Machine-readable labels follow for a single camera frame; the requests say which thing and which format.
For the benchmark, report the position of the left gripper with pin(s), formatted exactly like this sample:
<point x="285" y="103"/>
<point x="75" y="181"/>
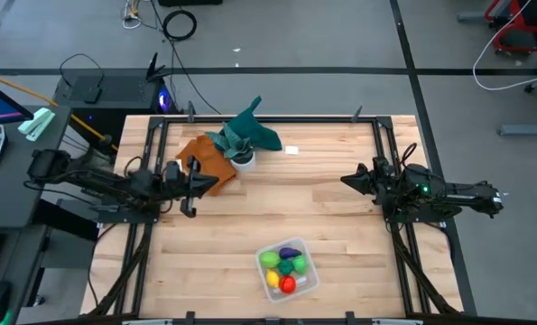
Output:
<point x="182" y="187"/>

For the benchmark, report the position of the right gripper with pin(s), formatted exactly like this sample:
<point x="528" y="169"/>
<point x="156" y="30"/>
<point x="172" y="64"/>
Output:
<point x="383" y="180"/>

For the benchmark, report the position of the lime green toy fruit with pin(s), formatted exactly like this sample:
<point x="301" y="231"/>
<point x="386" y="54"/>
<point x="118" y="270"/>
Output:
<point x="269" y="259"/>

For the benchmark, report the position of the purple toy eggplant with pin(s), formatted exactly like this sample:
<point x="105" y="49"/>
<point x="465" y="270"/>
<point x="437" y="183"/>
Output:
<point x="289" y="253"/>

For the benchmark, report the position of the dark green toy vegetable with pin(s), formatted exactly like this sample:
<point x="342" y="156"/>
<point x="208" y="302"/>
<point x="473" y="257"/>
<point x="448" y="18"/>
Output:
<point x="286" y="267"/>

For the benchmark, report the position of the yellow toy lemon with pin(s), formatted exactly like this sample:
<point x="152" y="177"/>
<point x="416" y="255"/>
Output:
<point x="272" y="279"/>

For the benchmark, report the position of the red toy tomato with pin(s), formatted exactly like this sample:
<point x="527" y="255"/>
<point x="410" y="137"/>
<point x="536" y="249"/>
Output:
<point x="288" y="284"/>

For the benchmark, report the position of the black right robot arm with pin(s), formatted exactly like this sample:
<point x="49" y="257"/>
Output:
<point x="466" y="198"/>

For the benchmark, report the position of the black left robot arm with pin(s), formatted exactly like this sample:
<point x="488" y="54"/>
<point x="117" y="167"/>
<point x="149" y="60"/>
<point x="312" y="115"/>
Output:
<point x="105" y="185"/>

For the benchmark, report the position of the clear plastic tupperware container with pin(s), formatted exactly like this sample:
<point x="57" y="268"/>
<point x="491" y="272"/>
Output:
<point x="311" y="282"/>

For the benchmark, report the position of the orange cloth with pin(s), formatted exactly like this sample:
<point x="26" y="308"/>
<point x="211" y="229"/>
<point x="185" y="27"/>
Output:
<point x="205" y="155"/>

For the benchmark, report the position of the white plant pot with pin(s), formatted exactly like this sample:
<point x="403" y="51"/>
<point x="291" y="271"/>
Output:
<point x="245" y="164"/>

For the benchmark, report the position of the green potted plant leaves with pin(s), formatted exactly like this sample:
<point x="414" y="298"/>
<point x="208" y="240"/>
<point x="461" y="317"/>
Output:
<point x="232" y="142"/>

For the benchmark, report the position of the dark green cloth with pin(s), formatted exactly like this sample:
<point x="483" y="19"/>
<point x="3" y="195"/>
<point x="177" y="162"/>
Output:
<point x="259" y="133"/>

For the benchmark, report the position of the black computer tower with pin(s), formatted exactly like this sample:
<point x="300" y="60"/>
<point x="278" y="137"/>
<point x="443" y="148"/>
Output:
<point x="114" y="97"/>

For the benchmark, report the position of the black wifi antenna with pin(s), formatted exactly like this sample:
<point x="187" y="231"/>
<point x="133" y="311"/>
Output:
<point x="153" y="67"/>

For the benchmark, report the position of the small black device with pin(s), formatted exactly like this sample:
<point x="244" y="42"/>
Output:
<point x="93" y="95"/>

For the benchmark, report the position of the grey metal floor bar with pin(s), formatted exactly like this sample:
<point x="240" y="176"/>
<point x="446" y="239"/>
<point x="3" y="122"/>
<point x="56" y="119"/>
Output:
<point x="525" y="130"/>
<point x="471" y="17"/>

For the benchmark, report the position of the mint green stapler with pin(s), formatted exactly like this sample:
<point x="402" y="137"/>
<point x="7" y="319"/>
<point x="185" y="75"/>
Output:
<point x="35" y="124"/>

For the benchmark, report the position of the black box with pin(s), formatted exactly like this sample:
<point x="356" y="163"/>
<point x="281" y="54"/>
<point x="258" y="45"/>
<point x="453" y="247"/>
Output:
<point x="189" y="2"/>

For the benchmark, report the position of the yellow pole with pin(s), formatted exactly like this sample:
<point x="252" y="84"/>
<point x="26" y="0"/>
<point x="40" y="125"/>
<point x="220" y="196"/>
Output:
<point x="24" y="91"/>

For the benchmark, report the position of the dark side desk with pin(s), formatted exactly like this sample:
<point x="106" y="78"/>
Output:
<point x="20" y="271"/>

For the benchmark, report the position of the black frame clamp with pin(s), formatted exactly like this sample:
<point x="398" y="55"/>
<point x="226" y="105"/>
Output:
<point x="356" y="115"/>
<point x="190" y="317"/>
<point x="350" y="317"/>
<point x="190" y="113"/>

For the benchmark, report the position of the black metal table frame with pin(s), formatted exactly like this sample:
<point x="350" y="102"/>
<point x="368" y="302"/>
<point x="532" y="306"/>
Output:
<point x="272" y="119"/>

